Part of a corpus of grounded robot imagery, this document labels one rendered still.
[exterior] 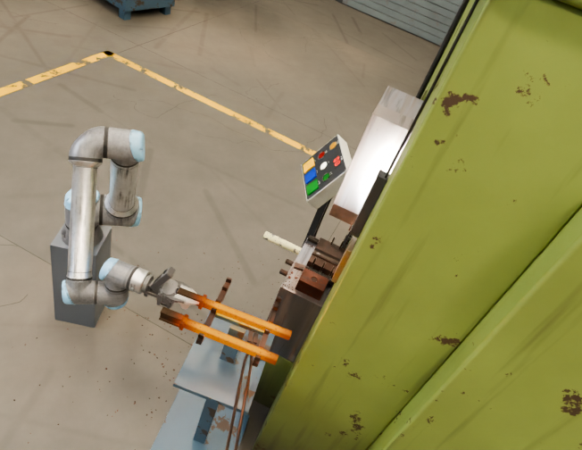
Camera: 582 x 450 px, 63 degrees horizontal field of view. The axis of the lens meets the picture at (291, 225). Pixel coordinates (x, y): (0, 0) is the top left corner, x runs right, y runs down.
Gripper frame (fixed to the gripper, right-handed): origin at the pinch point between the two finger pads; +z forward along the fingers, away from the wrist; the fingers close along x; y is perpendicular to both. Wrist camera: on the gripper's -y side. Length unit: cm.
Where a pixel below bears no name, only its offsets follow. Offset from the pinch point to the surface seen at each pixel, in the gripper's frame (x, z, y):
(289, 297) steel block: -30.6, 33.2, 14.6
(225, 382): 11.6, 20.6, 26.4
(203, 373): 11.4, 11.3, 26.4
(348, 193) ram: -39, 39, -41
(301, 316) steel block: -30, 41, 22
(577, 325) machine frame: 14, 102, -64
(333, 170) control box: -101, 32, -11
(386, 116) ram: -42, 39, -74
